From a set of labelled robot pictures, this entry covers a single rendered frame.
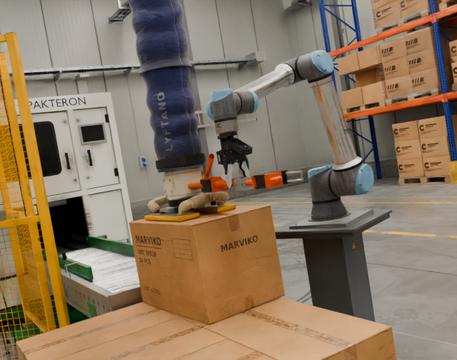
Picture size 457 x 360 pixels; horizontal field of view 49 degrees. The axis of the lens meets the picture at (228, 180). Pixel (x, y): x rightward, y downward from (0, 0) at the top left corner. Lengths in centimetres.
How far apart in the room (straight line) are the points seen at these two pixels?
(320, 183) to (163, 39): 107
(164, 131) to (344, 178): 93
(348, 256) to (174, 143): 108
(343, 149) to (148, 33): 106
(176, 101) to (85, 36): 1006
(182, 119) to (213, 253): 60
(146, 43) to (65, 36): 986
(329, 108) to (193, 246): 97
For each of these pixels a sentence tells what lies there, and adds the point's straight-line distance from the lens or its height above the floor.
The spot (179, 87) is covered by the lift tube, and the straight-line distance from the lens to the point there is 225.
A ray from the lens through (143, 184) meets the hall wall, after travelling 1209.
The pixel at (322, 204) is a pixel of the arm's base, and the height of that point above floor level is 85.
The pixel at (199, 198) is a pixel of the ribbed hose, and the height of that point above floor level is 102.
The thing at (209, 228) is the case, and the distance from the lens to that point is 201.
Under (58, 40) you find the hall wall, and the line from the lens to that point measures 1204.
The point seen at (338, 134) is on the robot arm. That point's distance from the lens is 252.
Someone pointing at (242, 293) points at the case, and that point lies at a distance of 212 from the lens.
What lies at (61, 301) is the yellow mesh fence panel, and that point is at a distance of 330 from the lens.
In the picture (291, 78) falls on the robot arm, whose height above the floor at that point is 150.
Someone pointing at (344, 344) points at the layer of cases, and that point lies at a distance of 171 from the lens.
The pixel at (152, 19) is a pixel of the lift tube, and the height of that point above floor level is 180.
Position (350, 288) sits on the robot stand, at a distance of 269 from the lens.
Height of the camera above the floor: 120
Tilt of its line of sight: 3 degrees down
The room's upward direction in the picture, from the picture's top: 9 degrees counter-clockwise
